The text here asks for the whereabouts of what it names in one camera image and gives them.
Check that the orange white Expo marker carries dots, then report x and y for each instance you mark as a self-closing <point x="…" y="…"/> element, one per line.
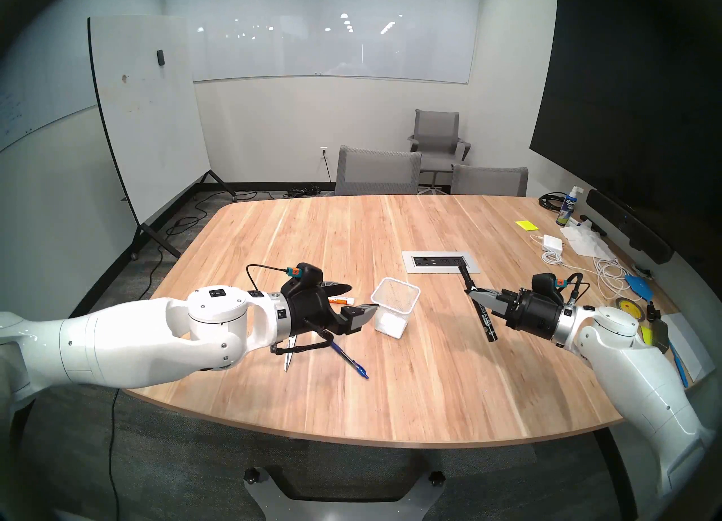
<point x="345" y="301"/>

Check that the white paper sheet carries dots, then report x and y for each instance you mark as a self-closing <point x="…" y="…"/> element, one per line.
<point x="691" y="345"/>

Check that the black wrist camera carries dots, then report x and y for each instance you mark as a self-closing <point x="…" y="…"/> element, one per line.
<point x="307" y="276"/>
<point x="544" y="286"/>

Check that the white power adapter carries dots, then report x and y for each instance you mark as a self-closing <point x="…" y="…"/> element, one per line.
<point x="553" y="243"/>

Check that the yellow black tape roll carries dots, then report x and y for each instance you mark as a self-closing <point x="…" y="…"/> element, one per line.
<point x="632" y="302"/>

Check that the grey table outlet panel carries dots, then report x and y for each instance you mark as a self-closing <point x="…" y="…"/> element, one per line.
<point x="440" y="261"/>

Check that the crumpled white tissue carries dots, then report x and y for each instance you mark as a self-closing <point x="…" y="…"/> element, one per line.
<point x="584" y="240"/>

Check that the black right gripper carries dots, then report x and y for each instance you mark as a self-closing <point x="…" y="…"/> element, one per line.
<point x="533" y="314"/>

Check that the black video sound bar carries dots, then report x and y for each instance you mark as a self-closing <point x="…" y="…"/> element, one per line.
<point x="626" y="223"/>

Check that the blue flat object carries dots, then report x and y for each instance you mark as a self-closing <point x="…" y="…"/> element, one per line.
<point x="640" y="287"/>

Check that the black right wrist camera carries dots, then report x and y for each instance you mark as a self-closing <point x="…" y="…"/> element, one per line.
<point x="544" y="286"/>

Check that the black permanent marker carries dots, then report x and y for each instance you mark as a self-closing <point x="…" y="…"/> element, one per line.
<point x="491" y="331"/>

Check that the blue ballpoint pen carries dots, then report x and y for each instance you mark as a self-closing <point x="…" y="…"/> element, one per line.
<point x="352" y="363"/>

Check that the grey mesh office chair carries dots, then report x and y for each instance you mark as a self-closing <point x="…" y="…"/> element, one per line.
<point x="491" y="181"/>
<point x="378" y="173"/>

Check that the side wall glass board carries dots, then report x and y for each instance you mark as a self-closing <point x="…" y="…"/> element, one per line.
<point x="28" y="102"/>

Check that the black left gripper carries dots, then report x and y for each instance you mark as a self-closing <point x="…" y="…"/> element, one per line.
<point x="310" y="311"/>

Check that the dark grey small box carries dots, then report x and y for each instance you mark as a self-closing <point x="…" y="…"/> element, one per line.
<point x="660" y="335"/>

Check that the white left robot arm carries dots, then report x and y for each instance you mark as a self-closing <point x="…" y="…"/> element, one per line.
<point x="124" y="345"/>

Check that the grey office chair with armrests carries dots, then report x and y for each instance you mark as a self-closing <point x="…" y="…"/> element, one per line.
<point x="435" y="130"/>

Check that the yellow sticky note pad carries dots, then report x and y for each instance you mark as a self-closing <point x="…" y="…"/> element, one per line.
<point x="526" y="225"/>

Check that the small yellow note piece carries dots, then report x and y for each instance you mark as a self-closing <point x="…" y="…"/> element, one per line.
<point x="646" y="335"/>

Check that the Expo cleaner spray bottle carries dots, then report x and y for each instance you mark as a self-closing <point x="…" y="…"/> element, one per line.
<point x="566" y="212"/>

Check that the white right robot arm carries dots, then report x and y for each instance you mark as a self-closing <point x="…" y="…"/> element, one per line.
<point x="632" y="367"/>

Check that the white mesh pen holder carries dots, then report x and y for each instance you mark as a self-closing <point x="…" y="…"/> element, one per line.
<point x="395" y="325"/>

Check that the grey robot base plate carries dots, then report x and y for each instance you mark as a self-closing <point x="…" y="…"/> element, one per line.
<point x="344" y="508"/>

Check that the rolling whiteboard on stand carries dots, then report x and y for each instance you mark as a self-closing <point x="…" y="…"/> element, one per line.
<point x="146" y="113"/>

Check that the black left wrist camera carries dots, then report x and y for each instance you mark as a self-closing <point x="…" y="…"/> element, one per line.
<point x="307" y="276"/>

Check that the large black wall screen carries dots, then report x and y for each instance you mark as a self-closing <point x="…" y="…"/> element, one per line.
<point x="620" y="102"/>

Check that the large wall glass board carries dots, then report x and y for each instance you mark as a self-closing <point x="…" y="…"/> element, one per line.
<point x="327" y="46"/>

